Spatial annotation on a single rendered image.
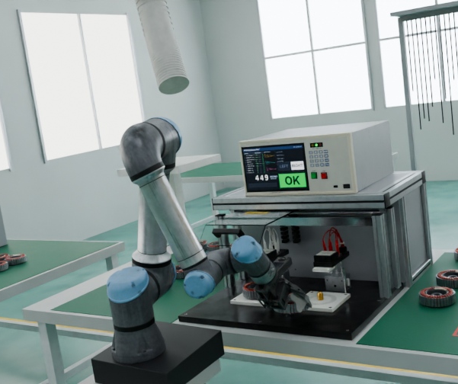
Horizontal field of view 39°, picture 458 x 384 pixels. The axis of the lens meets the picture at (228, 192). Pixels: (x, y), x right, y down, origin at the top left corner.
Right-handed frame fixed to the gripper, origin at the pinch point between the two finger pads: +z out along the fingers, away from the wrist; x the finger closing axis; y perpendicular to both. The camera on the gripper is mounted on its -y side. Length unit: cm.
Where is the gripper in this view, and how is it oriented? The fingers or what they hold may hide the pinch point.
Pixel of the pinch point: (292, 302)
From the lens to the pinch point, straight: 206.6
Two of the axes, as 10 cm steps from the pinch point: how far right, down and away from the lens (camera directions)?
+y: -3.2, 7.9, -5.1
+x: 8.4, -0.1, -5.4
